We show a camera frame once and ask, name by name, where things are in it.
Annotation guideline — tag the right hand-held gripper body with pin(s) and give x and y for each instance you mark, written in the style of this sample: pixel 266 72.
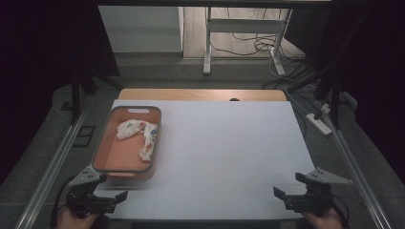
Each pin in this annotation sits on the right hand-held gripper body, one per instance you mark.
pixel 315 202

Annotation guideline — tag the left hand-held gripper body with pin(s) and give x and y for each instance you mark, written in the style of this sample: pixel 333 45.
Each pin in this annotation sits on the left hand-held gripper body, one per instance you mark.
pixel 85 203

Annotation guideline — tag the orange plastic basket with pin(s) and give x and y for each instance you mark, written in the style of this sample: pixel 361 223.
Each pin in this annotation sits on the orange plastic basket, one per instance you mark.
pixel 124 156

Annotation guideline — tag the white cloth with coloured print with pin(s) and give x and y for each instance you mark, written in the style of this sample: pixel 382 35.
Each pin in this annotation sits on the white cloth with coloured print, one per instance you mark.
pixel 130 129

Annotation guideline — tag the person's right hand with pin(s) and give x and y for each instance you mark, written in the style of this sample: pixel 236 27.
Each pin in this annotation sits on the person's right hand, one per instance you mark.
pixel 324 222

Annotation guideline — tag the person's left hand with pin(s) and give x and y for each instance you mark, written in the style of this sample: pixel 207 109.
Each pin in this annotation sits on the person's left hand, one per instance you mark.
pixel 68 222

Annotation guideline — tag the white power strip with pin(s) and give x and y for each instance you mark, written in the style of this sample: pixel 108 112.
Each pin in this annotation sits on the white power strip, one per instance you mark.
pixel 318 124

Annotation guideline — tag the white table mat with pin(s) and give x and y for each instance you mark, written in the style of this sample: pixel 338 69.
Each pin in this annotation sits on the white table mat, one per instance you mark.
pixel 223 143

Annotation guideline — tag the black metal stand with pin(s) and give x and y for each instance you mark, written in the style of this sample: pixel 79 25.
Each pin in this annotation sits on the black metal stand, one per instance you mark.
pixel 334 105
pixel 75 98

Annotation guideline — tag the black curtain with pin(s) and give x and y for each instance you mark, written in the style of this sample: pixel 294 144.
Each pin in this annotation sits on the black curtain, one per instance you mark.
pixel 382 79
pixel 31 63

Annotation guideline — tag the aluminium rail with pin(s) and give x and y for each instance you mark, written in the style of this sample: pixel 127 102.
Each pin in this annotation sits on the aluminium rail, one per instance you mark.
pixel 63 143
pixel 366 198

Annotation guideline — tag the white metal desk frame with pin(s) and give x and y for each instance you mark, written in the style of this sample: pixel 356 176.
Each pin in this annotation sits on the white metal desk frame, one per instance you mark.
pixel 245 25

